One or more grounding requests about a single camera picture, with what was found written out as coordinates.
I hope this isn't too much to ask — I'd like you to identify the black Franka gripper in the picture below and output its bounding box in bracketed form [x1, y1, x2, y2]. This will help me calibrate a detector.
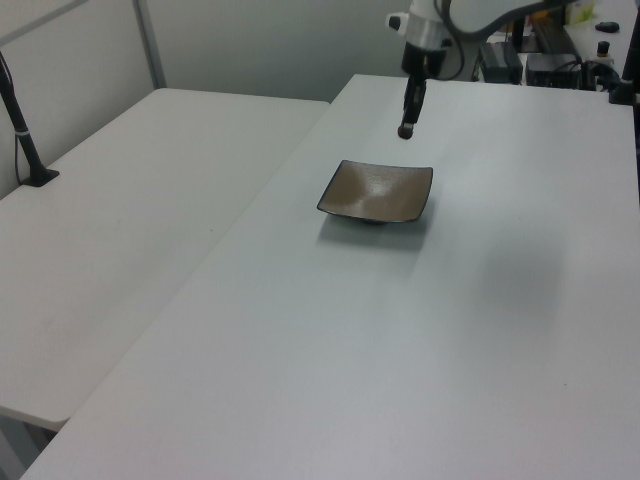
[398, 13, 447, 137]

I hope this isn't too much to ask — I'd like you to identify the square brown ceramic plate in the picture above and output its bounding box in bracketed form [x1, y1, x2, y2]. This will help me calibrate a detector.
[316, 159, 434, 226]

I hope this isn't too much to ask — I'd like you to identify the black power supply box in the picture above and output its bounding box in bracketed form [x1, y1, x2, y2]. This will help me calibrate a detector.
[478, 41, 524, 84]

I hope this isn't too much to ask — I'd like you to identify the black vertical pole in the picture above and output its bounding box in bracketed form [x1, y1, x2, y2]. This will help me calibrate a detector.
[509, 13, 529, 54]

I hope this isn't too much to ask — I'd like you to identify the black electronics box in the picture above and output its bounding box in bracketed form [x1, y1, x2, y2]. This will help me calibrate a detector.
[525, 51, 584, 87]

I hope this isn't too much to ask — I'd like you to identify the green and white box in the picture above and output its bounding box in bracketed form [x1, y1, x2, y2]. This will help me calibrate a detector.
[566, 0, 597, 25]

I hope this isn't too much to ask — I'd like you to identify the black clamp camera stand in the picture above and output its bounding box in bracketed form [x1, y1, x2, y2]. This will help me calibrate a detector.
[594, 29, 640, 107]

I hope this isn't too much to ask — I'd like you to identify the grey metal partition post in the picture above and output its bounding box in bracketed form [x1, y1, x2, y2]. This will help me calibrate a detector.
[131, 0, 169, 92]

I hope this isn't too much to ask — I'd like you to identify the black camera stand with base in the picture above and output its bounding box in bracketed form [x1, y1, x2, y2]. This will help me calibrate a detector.
[0, 49, 61, 189]

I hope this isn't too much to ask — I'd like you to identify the thin black cable on stand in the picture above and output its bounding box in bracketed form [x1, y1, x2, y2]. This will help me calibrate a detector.
[0, 52, 25, 185]

